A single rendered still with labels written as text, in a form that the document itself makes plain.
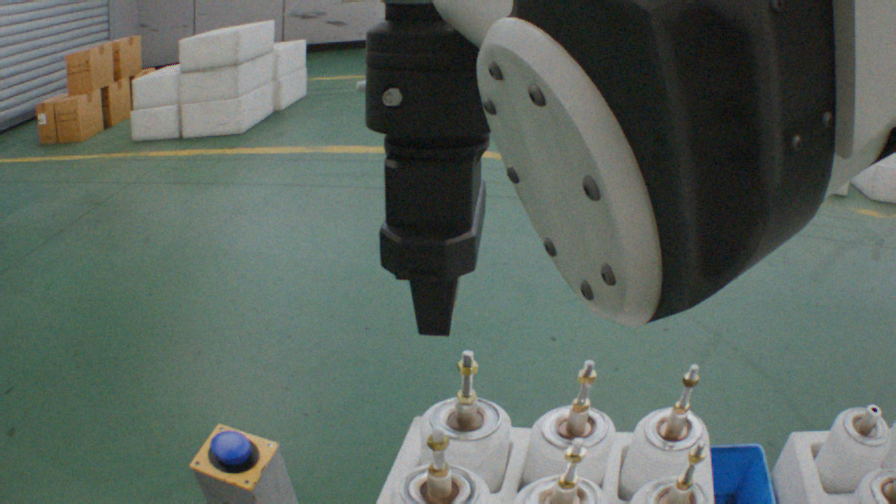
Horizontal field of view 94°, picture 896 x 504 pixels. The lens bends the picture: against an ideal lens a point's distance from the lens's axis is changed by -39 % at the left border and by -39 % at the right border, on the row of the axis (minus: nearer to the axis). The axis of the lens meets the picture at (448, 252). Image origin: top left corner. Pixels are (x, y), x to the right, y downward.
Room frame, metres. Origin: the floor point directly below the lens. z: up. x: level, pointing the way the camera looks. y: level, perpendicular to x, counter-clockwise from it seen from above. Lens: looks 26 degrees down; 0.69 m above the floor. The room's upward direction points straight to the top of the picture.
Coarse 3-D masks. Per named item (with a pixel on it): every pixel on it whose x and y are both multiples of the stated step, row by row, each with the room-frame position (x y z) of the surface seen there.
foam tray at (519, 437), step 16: (416, 432) 0.56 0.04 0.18; (512, 432) 0.56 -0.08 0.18; (528, 432) 0.55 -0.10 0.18; (624, 432) 0.53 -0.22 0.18; (416, 448) 0.53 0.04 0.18; (512, 448) 0.53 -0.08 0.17; (624, 448) 0.51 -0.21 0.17; (400, 464) 0.50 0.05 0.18; (416, 464) 0.50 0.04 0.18; (512, 464) 0.49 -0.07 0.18; (608, 464) 0.48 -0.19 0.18; (704, 464) 0.45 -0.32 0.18; (512, 480) 0.47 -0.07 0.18; (608, 480) 0.45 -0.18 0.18; (704, 480) 0.42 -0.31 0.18; (384, 496) 0.44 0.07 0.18; (496, 496) 0.44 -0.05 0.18; (512, 496) 0.44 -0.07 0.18; (608, 496) 0.42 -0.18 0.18
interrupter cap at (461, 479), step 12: (420, 468) 0.42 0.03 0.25; (456, 468) 0.42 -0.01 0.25; (408, 480) 0.40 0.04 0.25; (420, 480) 0.40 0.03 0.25; (456, 480) 0.40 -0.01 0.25; (468, 480) 0.40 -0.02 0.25; (408, 492) 0.38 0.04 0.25; (420, 492) 0.38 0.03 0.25; (456, 492) 0.39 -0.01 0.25; (468, 492) 0.38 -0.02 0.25
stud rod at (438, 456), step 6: (438, 426) 0.39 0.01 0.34; (432, 432) 0.39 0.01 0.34; (438, 432) 0.38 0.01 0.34; (432, 438) 0.39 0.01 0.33; (438, 438) 0.38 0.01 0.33; (438, 456) 0.38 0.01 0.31; (444, 456) 0.39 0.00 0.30; (438, 462) 0.38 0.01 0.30; (444, 462) 0.39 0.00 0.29; (438, 468) 0.38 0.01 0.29
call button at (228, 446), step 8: (224, 432) 0.37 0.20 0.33; (232, 432) 0.37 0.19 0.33; (216, 440) 0.35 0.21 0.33; (224, 440) 0.36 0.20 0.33; (232, 440) 0.36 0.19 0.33; (240, 440) 0.36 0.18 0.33; (248, 440) 0.36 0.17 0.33; (216, 448) 0.34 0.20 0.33; (224, 448) 0.34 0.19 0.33; (232, 448) 0.35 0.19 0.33; (240, 448) 0.35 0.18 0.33; (248, 448) 0.35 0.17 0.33; (216, 456) 0.34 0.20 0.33; (224, 456) 0.33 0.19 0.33; (232, 456) 0.34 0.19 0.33; (240, 456) 0.34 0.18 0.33; (248, 456) 0.35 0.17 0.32; (232, 464) 0.34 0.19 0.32
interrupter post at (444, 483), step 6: (450, 474) 0.39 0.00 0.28; (432, 480) 0.38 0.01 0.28; (438, 480) 0.38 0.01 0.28; (444, 480) 0.38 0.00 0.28; (450, 480) 0.38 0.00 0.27; (432, 486) 0.38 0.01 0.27; (438, 486) 0.38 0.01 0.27; (444, 486) 0.38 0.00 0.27; (450, 486) 0.38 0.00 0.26; (432, 492) 0.38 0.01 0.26; (438, 492) 0.38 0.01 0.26; (444, 492) 0.38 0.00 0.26; (450, 492) 0.38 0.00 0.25
